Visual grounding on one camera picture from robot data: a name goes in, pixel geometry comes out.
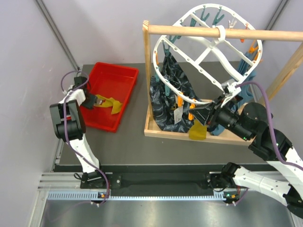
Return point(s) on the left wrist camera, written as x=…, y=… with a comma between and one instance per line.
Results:
x=69, y=90

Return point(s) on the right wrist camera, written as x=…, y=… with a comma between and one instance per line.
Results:
x=230, y=90

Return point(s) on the white round clip hanger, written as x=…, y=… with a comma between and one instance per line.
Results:
x=208, y=16

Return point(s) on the red plastic tray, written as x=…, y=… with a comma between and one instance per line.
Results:
x=109, y=80

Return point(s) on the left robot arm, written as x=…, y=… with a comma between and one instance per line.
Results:
x=69, y=125

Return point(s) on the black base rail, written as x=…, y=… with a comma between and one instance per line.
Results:
x=157, y=180

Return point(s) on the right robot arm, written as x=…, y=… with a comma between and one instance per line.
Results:
x=251, y=124

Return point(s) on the dark patterned cloth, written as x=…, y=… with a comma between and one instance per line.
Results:
x=163, y=106

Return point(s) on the yellow sock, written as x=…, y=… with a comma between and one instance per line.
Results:
x=197, y=131
x=104, y=102

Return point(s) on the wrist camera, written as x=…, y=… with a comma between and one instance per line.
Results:
x=69, y=90
x=230, y=90

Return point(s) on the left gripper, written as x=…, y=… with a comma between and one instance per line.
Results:
x=93, y=99

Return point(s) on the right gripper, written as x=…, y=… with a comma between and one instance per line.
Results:
x=208, y=113

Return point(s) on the blue cloth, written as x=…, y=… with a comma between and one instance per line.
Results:
x=245, y=93

